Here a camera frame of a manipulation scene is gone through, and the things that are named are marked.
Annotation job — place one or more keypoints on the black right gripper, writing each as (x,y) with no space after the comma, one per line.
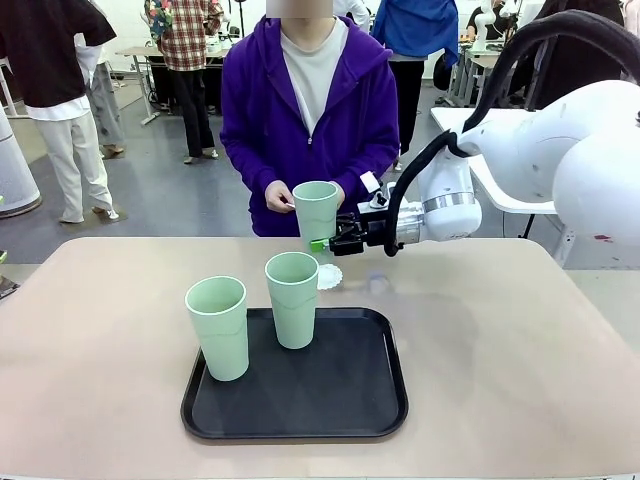
(375,227)

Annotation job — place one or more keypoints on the pale green plastic cup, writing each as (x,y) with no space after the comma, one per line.
(220,340)
(315,215)
(292,310)

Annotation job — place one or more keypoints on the person's right forearm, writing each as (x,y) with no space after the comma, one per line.
(245,165)

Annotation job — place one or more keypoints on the person's left forearm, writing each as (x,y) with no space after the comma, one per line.
(372,155)

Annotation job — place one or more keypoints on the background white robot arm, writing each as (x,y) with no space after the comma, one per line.
(482,25)

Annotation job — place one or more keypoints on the person's left hand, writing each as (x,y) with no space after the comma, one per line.
(341,196)

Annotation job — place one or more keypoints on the person's right hand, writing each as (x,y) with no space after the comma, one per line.
(279,197)

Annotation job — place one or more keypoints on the black plastic tray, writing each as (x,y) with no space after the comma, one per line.
(325,390)

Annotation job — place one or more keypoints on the person in purple hoodie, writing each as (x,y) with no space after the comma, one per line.
(260,100)

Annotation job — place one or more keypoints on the black hanging bag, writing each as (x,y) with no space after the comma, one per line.
(441,72)

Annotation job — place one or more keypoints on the person in blue jacket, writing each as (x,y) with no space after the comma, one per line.
(415,25)

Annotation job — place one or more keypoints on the person in white shirt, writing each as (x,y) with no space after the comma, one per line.
(352,12)

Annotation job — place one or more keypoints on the background work table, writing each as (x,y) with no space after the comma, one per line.
(482,57)

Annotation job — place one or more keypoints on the person in plaid shirt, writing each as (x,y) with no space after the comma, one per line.
(187,40)

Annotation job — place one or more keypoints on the person in black coat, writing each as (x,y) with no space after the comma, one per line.
(550,75)

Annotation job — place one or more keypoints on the person in grey trousers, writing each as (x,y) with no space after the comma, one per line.
(107,110)

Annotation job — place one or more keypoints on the background grey desk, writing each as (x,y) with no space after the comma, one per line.
(135,51)

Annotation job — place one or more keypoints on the white cylindrical appliance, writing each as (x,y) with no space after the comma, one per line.
(15,175)

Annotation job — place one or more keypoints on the person in black top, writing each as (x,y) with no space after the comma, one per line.
(40,50)

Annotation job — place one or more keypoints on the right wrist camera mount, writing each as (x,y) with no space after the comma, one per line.
(370,182)

